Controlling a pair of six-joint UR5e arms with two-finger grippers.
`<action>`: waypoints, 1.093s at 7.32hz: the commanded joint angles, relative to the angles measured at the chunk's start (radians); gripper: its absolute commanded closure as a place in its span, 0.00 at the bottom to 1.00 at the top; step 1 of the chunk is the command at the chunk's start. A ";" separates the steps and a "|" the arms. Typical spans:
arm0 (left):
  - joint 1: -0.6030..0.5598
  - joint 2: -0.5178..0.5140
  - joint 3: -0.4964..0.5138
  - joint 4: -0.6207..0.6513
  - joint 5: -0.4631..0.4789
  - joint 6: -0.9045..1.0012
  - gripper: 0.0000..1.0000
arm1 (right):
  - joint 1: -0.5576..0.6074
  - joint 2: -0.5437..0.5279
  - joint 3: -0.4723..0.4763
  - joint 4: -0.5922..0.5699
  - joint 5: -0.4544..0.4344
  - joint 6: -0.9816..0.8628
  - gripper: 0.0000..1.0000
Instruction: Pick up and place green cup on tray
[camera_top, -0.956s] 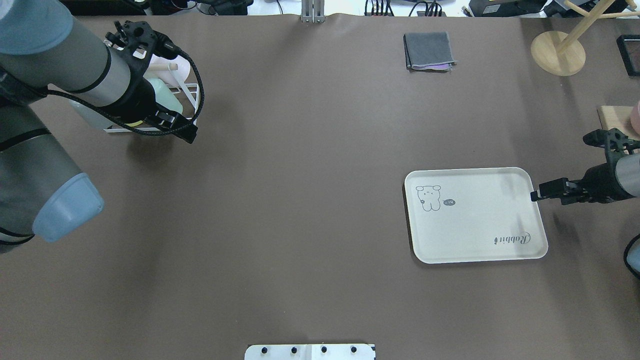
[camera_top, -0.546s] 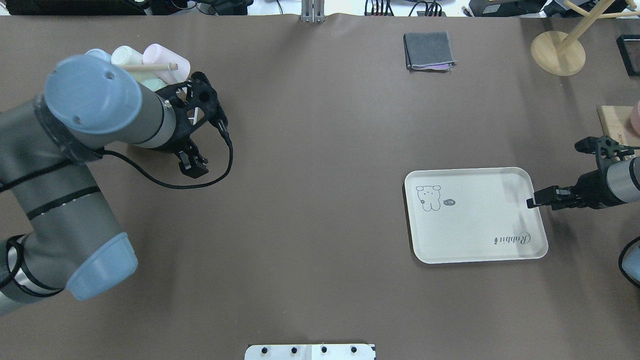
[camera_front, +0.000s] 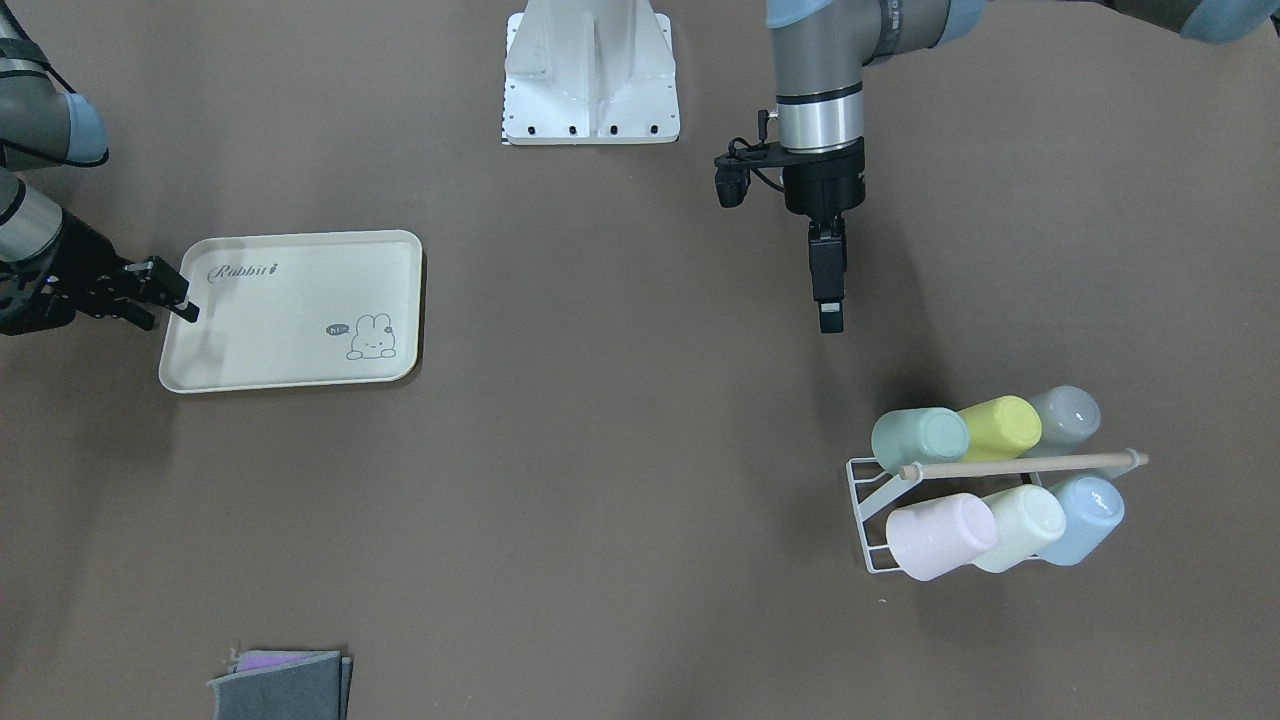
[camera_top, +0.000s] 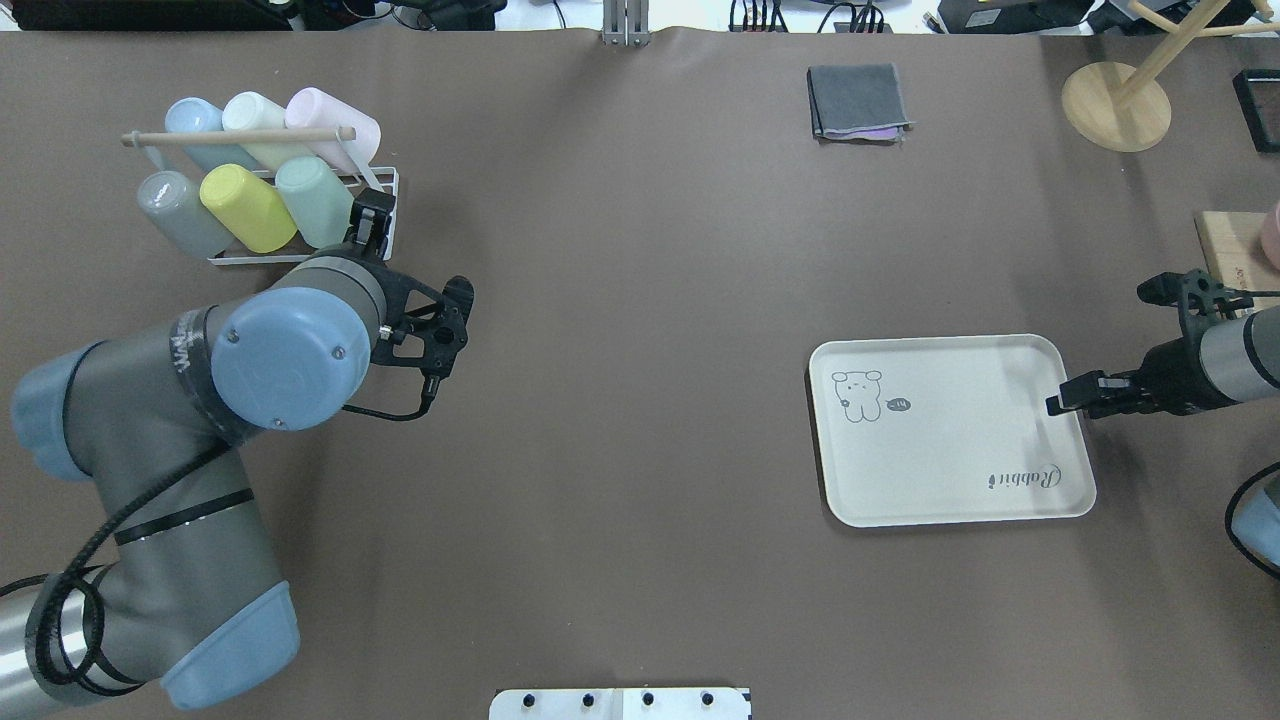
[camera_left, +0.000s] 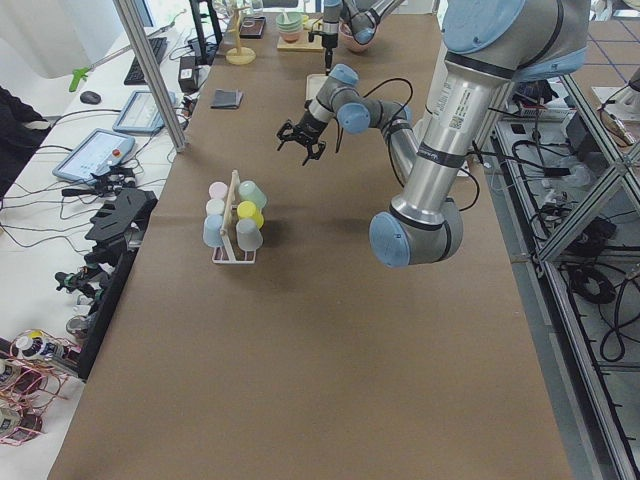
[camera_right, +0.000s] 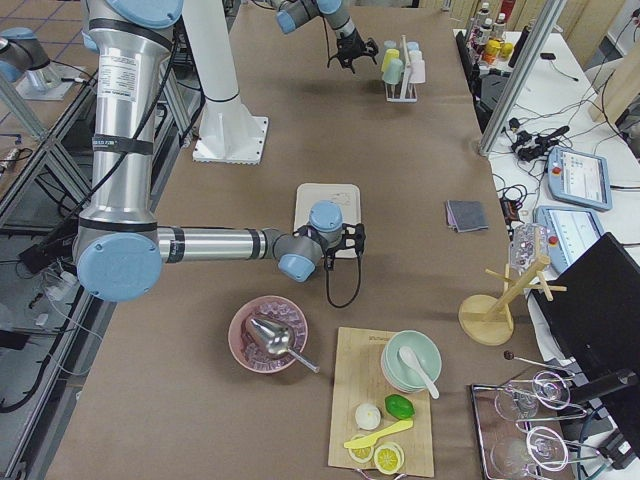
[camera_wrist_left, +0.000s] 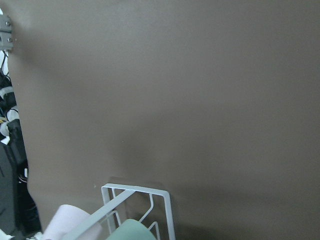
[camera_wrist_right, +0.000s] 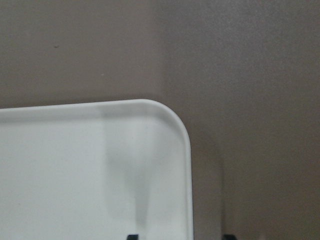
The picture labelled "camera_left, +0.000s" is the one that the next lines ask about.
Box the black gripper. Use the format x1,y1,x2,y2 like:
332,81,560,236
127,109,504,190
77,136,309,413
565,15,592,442
276,111,328,166
308,19,339,76

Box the mint green cup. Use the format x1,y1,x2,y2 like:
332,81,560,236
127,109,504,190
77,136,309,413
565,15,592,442
238,180,268,209

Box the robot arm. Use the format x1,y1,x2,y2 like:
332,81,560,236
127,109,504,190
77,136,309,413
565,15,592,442
308,0,402,75
277,1,590,268

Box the cream rabbit tray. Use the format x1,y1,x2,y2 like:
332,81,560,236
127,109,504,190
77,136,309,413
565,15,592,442
304,74,330,109

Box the yellow cup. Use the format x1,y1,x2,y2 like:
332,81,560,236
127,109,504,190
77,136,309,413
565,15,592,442
236,200,264,229

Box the pink cup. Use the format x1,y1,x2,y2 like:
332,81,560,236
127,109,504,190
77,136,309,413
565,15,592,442
208,181,229,200

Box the cream white cup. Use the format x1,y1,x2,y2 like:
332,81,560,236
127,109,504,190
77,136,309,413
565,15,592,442
205,198,226,215

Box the grey cup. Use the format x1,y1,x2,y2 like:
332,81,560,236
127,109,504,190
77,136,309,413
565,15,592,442
236,218,263,252

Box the light blue cup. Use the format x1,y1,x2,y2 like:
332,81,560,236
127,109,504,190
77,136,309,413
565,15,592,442
203,214,223,248

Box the wooden cutting board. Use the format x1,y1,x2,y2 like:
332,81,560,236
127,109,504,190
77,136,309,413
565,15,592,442
277,19,323,53

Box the pink bowl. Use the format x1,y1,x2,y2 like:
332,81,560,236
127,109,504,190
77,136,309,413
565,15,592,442
339,22,375,53

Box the stacked green bowls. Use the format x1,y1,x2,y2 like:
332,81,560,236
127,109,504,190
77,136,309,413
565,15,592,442
276,12,303,43

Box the wooden mug tree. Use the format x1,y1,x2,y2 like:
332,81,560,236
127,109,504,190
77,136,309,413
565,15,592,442
226,1,256,65

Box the black power adapter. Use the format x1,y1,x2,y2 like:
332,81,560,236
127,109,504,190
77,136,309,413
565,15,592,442
178,55,199,93

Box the far teach pendant tablet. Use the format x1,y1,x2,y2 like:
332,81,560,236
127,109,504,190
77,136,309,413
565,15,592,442
112,90,164,135

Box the teach pendant tablet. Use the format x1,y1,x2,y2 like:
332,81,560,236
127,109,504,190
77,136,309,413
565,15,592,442
52,129,135,183
112,90,164,135

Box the black keyboard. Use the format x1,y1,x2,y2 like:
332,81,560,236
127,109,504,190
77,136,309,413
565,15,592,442
123,36,169,86

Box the black tool stand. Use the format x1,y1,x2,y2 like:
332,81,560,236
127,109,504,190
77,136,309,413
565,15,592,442
55,188,158,381

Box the near teach pendant tablet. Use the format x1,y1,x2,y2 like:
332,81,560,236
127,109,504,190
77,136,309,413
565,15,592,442
52,129,135,183

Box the black computer mouse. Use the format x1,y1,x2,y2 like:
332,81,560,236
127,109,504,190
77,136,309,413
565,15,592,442
80,91,102,105

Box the white wire cup rack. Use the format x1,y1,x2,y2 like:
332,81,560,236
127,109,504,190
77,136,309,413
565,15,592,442
212,169,257,265

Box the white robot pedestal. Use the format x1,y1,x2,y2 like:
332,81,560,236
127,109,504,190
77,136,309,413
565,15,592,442
389,43,477,182

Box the aluminium frame post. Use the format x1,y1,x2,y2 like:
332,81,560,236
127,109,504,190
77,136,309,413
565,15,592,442
113,0,186,153

